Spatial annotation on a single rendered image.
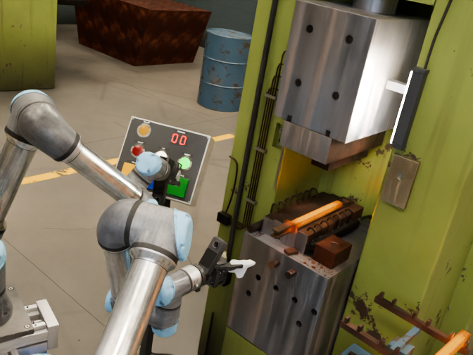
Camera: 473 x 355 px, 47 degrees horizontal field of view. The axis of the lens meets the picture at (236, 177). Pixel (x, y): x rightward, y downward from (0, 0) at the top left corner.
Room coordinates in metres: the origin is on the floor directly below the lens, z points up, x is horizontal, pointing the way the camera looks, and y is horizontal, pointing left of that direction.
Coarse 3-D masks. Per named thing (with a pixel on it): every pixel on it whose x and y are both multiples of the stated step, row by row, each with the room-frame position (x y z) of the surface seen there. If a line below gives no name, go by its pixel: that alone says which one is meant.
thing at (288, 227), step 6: (330, 204) 2.00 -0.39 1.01; (336, 204) 2.01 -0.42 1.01; (318, 210) 1.93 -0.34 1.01; (324, 210) 1.94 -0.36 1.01; (330, 210) 1.97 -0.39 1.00; (306, 216) 1.86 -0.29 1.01; (312, 216) 1.87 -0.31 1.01; (288, 222) 1.77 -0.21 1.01; (294, 222) 1.79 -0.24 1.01; (300, 222) 1.80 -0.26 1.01; (276, 228) 1.71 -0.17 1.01; (282, 228) 1.72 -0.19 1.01; (288, 228) 1.74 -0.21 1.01; (294, 228) 1.76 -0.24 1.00; (276, 234) 1.70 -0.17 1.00; (282, 234) 1.72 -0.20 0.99
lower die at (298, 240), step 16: (320, 192) 2.17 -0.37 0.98; (288, 208) 1.95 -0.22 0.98; (304, 208) 1.96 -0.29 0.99; (336, 208) 1.99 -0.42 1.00; (352, 208) 2.04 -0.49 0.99; (272, 224) 1.83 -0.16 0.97; (304, 224) 1.81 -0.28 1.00; (320, 224) 1.85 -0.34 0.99; (336, 224) 1.90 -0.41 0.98; (288, 240) 1.78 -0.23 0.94; (304, 240) 1.74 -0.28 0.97
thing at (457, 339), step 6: (462, 330) 1.39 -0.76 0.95; (456, 336) 1.36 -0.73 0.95; (462, 336) 1.36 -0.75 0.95; (468, 336) 1.37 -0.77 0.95; (450, 342) 1.32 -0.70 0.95; (456, 342) 1.33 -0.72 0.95; (462, 342) 1.33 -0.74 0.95; (444, 348) 1.29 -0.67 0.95; (450, 348) 1.29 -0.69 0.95; (456, 348) 1.30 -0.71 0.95; (438, 354) 1.26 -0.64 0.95; (444, 354) 1.26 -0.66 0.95; (450, 354) 1.27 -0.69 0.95
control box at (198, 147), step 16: (128, 128) 2.06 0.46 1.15; (160, 128) 2.05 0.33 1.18; (176, 128) 2.04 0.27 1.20; (128, 144) 2.02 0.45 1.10; (144, 144) 2.02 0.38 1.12; (160, 144) 2.01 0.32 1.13; (176, 144) 2.01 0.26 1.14; (192, 144) 2.00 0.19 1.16; (208, 144) 2.00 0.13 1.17; (128, 160) 1.99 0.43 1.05; (176, 160) 1.98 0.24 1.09; (192, 160) 1.97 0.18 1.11; (208, 160) 2.04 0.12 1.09; (192, 176) 1.94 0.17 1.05; (192, 192) 1.90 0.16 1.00
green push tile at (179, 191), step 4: (180, 180) 1.92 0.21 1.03; (184, 180) 1.92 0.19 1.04; (188, 180) 1.92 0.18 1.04; (180, 184) 1.92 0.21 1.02; (184, 184) 1.92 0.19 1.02; (188, 184) 1.92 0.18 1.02; (168, 188) 1.91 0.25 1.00; (172, 188) 1.91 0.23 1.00; (176, 188) 1.91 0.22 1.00; (180, 188) 1.91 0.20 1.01; (184, 188) 1.91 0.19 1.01; (168, 192) 1.90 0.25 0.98; (172, 192) 1.90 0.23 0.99; (176, 192) 1.90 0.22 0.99; (180, 192) 1.90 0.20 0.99; (184, 192) 1.90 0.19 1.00; (176, 196) 1.90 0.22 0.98; (180, 196) 1.89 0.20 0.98
